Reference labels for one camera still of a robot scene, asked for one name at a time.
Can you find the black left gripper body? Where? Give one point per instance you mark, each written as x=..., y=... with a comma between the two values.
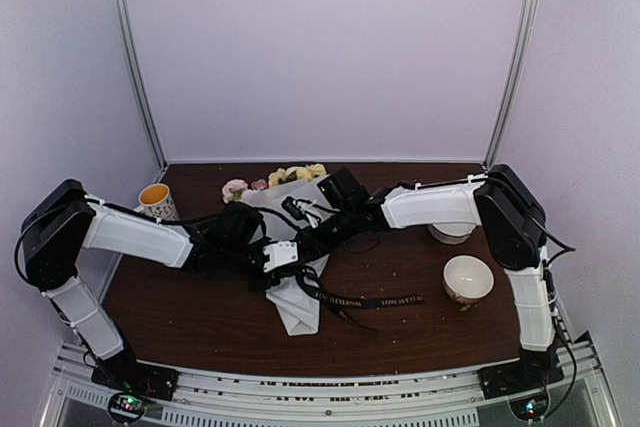
x=255, y=284

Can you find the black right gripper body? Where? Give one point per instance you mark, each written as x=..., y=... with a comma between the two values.
x=325, y=245

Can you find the white wrapping paper sheet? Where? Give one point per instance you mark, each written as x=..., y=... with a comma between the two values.
x=299, y=313

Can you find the large yellow flower bunch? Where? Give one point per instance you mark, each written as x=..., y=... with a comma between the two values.
x=294, y=173

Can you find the pink flower stem two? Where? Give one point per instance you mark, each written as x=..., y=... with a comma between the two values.
x=238, y=189

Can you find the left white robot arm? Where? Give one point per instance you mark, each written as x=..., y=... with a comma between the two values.
x=70, y=220

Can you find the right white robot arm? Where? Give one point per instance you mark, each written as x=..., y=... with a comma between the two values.
x=513, y=222

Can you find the white scalloped bowl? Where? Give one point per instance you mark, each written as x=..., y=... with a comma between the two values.
x=451, y=234

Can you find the patterned white mug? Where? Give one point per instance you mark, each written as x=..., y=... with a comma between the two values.
x=156, y=200

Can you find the plain white round bowl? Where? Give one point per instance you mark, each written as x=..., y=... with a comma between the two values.
x=467, y=279

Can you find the aluminium front rail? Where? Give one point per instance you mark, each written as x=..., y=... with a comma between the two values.
x=452, y=397

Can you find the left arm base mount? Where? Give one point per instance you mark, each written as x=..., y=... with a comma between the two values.
x=137, y=385

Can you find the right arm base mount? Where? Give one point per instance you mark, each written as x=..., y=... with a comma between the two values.
x=525, y=382

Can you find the right aluminium corner post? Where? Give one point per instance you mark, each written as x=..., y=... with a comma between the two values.
x=527, y=17

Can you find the aluminium corner post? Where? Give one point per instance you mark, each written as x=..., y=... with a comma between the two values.
x=137, y=83
x=527, y=17

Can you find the left aluminium corner post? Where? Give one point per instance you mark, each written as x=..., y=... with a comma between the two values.
x=137, y=83

